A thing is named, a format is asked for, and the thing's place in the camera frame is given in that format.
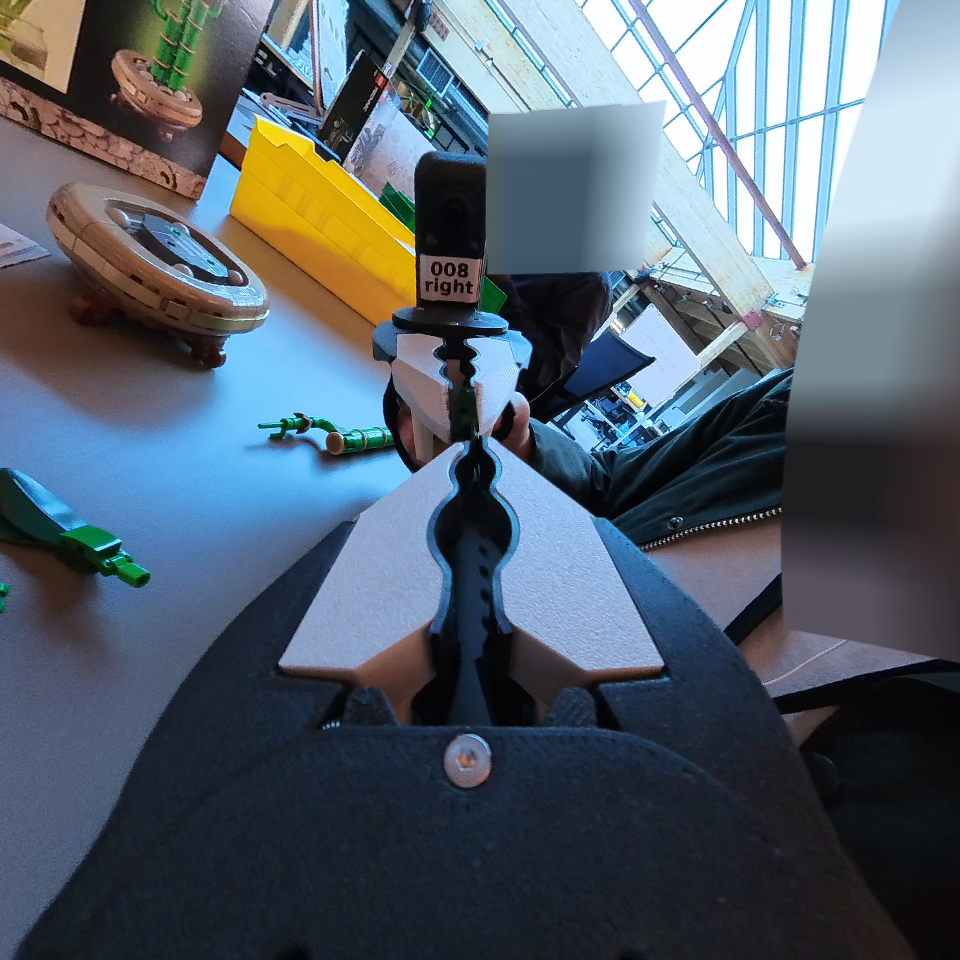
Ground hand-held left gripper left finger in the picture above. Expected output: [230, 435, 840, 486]
[279, 441, 460, 727]

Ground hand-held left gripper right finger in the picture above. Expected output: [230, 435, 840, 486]
[487, 436, 666, 727]

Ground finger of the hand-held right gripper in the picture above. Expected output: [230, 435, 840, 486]
[394, 333, 457, 445]
[468, 339, 524, 441]

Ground person's right forearm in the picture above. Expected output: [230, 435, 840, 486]
[527, 366, 796, 543]

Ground grey desk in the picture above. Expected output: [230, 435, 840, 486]
[0, 116, 421, 939]

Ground person's right hand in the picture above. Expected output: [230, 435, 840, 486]
[396, 405, 537, 472]

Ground green brick bamboo stalk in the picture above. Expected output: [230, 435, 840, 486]
[257, 411, 396, 457]

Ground black perforated chair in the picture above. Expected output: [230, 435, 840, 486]
[442, 517, 519, 725]

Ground dark blue chair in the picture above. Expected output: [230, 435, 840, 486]
[551, 328, 658, 423]

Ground green parts bin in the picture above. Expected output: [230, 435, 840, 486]
[377, 178, 513, 318]

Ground yellow parts bin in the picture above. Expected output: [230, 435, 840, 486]
[228, 114, 419, 329]

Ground whiteboard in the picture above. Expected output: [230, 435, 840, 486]
[624, 302, 704, 393]

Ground small black toy box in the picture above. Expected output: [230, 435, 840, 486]
[313, 48, 432, 205]

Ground tan brick pot base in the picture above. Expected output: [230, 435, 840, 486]
[45, 182, 271, 369]

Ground black toy set box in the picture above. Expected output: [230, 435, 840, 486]
[0, 0, 276, 201]

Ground open instruction booklet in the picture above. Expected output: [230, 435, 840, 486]
[0, 222, 52, 270]

